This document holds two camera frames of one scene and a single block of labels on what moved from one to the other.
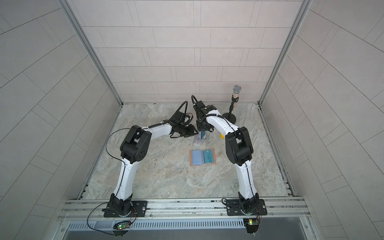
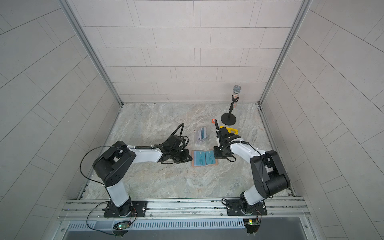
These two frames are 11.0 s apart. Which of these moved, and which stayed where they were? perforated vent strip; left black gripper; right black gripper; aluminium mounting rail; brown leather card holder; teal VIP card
Moved: right black gripper; left black gripper
Stayed: aluminium mounting rail; teal VIP card; perforated vent strip; brown leather card holder
